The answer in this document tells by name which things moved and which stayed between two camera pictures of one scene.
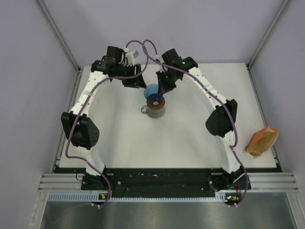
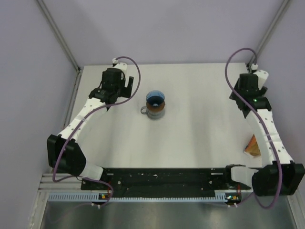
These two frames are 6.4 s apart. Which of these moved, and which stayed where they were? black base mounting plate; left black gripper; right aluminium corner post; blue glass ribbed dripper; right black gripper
Moved: right black gripper; blue glass ribbed dripper; left black gripper
Stayed: right aluminium corner post; black base mounting plate
